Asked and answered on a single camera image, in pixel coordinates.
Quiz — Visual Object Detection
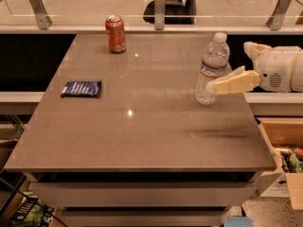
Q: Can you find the black office chair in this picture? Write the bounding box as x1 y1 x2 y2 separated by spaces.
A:
142 0 201 26

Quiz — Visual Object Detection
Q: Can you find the upper grey drawer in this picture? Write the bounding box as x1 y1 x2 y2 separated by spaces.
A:
29 183 257 208

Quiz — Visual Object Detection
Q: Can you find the orange soda can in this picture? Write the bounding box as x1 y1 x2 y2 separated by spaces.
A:
105 15 126 53

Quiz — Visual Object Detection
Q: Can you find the green snack bag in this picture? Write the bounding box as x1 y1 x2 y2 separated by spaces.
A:
10 197 54 227

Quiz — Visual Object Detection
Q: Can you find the grey drawer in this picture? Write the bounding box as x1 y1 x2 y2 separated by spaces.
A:
29 183 257 208
61 210 229 227

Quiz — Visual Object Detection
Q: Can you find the lower grey drawer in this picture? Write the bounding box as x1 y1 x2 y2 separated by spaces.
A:
61 210 229 227

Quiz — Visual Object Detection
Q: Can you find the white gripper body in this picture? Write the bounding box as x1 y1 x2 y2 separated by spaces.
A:
255 46 303 93

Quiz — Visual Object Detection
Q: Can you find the blue snack packet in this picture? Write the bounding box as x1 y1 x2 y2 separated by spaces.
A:
61 80 102 97

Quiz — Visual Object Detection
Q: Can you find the blue perforated object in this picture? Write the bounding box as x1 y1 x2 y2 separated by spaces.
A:
223 217 254 227

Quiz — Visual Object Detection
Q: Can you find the left metal glass bracket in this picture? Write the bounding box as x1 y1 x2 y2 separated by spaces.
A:
28 0 52 30

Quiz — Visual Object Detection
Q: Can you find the cardboard box with items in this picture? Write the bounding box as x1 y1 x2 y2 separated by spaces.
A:
258 117 303 210

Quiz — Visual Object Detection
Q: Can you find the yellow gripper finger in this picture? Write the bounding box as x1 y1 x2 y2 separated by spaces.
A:
205 70 259 95
243 42 271 68

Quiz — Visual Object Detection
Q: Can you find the clear plastic water bottle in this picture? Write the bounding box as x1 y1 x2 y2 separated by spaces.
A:
195 32 230 106

